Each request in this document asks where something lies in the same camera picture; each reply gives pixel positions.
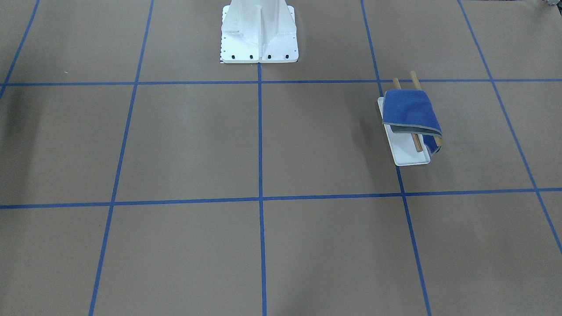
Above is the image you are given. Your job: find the blue microfibre towel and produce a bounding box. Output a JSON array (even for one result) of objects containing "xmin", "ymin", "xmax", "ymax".
[{"xmin": 382, "ymin": 89, "xmax": 443, "ymax": 155}]

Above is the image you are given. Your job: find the white towel rack base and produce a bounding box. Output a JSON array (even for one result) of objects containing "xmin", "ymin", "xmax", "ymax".
[{"xmin": 378, "ymin": 97, "xmax": 430, "ymax": 166}]

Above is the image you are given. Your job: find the inner wooden rack bar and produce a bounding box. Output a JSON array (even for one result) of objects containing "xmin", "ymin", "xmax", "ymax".
[{"xmin": 391, "ymin": 78, "xmax": 423, "ymax": 152}]

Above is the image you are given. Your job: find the wooden rack bar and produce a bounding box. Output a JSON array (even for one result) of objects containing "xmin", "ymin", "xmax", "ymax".
[
  {"xmin": 410, "ymin": 70, "xmax": 444, "ymax": 147},
  {"xmin": 391, "ymin": 78, "xmax": 423, "ymax": 152}
]

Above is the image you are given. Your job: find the outer wooden rack bar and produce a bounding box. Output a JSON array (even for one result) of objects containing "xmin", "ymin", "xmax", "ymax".
[{"xmin": 410, "ymin": 70, "xmax": 444, "ymax": 147}]

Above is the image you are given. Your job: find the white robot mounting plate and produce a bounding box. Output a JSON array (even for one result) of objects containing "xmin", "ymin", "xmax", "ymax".
[{"xmin": 220, "ymin": 0, "xmax": 299, "ymax": 64}]

